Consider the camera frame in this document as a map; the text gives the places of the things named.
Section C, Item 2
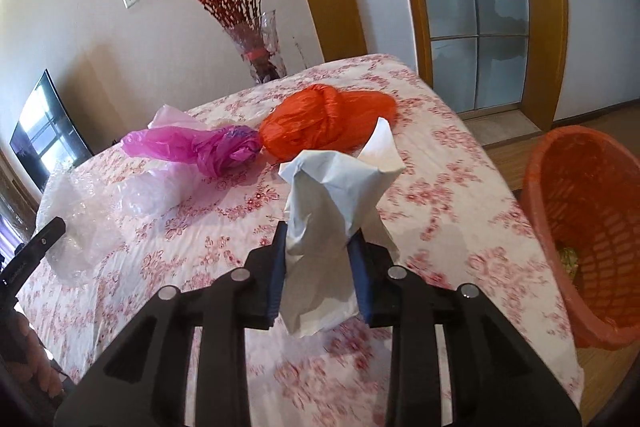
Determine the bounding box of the pink plastic bag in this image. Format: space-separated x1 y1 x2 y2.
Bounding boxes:
121 124 261 178

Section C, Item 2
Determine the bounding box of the clear glass vase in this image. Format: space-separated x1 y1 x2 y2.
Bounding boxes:
227 9 289 84

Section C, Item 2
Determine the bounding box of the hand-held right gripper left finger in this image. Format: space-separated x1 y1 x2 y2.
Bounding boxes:
52 222 291 427

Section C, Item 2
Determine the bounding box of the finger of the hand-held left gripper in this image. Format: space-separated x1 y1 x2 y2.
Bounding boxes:
15 216 67 260

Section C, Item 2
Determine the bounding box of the large orange plastic bag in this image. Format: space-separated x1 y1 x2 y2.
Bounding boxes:
258 83 399 160

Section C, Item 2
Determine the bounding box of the flat screen television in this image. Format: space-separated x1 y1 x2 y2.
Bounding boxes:
10 68 94 193

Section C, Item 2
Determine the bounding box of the floral pink white tablecloth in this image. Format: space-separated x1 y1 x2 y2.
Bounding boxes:
17 53 586 427

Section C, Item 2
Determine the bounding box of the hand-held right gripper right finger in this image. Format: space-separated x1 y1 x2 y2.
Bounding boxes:
347 232 583 427

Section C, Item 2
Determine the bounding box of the clear plastic bag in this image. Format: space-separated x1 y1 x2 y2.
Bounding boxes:
35 157 201 284

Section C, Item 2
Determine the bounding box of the white paper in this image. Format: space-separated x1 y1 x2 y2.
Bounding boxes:
277 117 407 338

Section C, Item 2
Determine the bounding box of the person's left hand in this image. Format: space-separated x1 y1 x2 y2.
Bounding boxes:
0 309 67 399

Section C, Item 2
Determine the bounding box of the white basket with orange liner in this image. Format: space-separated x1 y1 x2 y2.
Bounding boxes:
520 125 640 351

